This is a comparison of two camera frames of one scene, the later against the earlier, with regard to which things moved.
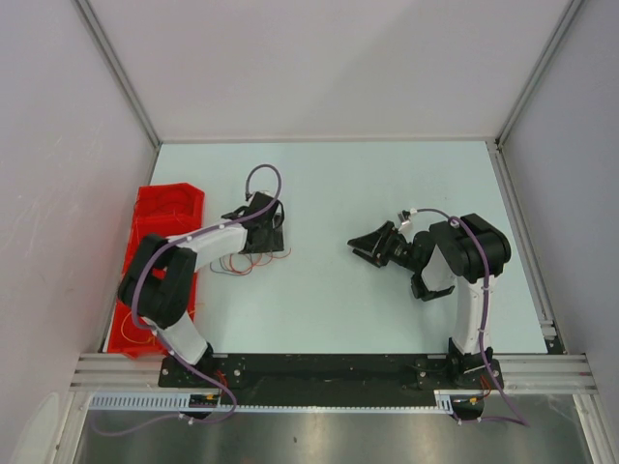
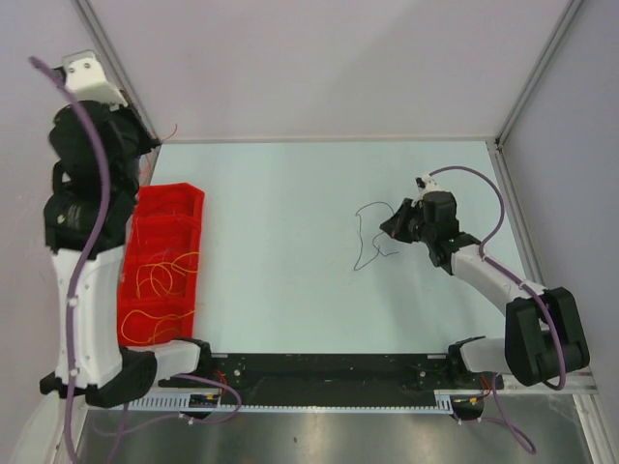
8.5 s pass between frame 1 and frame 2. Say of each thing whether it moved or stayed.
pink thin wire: moved
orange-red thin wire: moved
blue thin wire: moved
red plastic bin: stayed
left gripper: moved
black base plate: stayed
